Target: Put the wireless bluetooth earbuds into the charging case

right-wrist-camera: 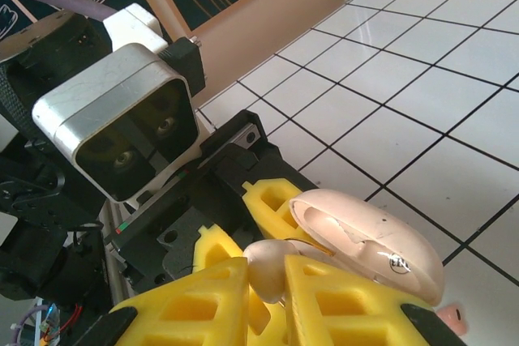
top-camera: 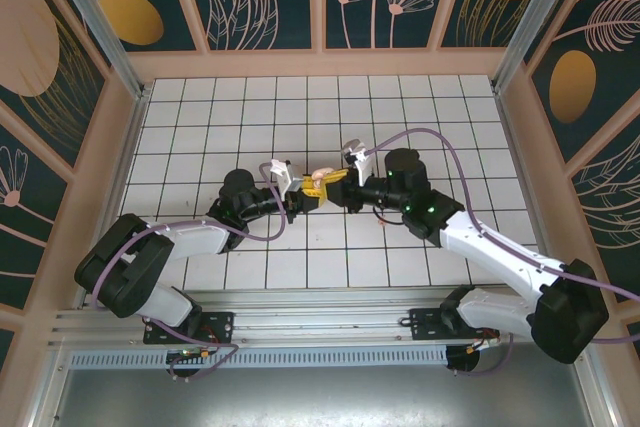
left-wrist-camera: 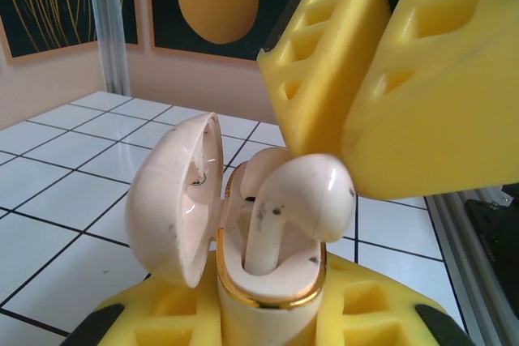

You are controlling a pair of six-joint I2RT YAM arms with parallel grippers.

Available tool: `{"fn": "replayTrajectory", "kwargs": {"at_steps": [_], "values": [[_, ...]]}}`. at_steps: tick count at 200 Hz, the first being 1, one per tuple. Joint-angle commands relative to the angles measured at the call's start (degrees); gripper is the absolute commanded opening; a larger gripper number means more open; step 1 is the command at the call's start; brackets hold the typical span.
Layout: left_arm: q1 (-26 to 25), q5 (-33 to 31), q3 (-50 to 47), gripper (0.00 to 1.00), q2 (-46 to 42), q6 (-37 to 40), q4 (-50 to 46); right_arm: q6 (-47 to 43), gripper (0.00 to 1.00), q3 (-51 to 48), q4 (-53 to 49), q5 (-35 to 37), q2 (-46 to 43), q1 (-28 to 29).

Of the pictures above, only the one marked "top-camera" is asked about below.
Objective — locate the small pink doll toy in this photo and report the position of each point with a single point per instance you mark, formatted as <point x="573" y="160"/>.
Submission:
<point x="321" y="175"/>

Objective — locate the aluminium mounting rail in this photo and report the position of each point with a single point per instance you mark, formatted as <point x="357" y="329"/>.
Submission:
<point x="320" y="317"/>

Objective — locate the aluminium side rail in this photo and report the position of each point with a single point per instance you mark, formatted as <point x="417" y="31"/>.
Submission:
<point x="517" y="172"/>
<point x="122" y="172"/>

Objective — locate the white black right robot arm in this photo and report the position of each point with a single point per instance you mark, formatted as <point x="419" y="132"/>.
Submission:
<point x="500" y="247"/>

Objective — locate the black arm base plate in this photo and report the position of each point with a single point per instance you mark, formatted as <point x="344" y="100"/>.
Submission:
<point x="220" y="324"/>
<point x="425" y="322"/>

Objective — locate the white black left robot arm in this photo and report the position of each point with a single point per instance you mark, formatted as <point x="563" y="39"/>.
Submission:
<point x="195" y="239"/>

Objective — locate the grey metal sheet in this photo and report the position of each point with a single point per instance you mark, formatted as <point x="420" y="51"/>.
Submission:
<point x="320" y="397"/>

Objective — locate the aluminium corner post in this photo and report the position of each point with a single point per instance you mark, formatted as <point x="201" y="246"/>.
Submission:
<point x="97" y="22"/>
<point x="532" y="22"/>

